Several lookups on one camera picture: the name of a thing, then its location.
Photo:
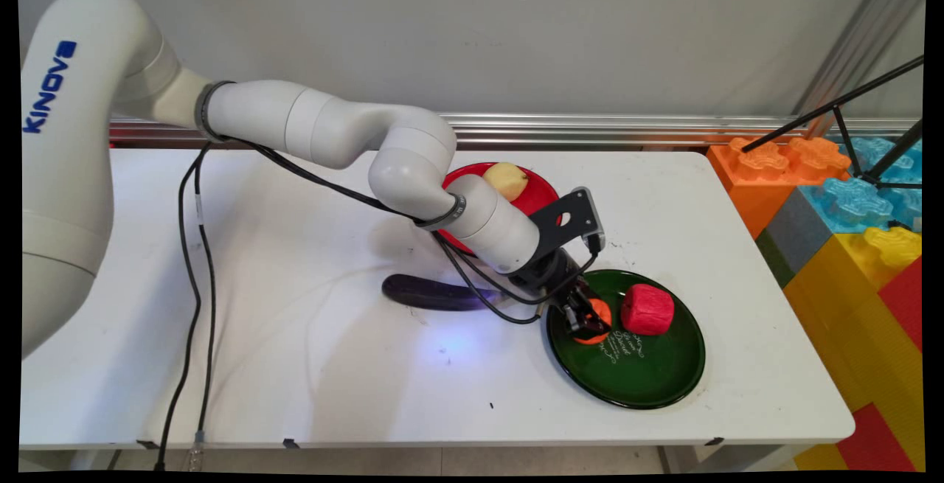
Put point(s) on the red toy fruit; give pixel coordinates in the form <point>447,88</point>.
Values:
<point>647,310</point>

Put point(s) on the pale yellow toy potato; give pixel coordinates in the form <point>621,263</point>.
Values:
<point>509,179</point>

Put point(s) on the yellow giant building block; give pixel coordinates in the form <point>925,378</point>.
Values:
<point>848,306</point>

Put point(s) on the black tripod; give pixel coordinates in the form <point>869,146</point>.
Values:
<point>833,108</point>

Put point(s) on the aluminium rail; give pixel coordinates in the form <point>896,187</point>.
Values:
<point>627,129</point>

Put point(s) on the red round plate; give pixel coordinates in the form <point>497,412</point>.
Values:
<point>542,195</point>

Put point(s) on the dark green round plate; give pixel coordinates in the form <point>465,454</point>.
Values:
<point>649,372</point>

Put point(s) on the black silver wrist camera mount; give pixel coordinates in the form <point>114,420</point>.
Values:
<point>571,221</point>

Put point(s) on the blue giant building block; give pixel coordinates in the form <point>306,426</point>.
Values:
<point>848,206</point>

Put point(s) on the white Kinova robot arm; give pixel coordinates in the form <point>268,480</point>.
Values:
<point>74,173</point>

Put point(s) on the purple toy eggplant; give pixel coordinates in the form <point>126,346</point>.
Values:
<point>420,293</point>

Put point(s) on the orange toy fruit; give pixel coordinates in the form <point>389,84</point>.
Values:
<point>604,312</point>

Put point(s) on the orange giant building block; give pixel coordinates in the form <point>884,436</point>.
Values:
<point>752,188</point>

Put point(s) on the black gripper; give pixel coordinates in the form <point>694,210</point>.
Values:
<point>549,275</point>

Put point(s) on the red giant building block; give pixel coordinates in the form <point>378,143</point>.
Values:
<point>874,442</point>
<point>906,302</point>

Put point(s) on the grey giant building block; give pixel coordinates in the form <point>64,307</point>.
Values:
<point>796,236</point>

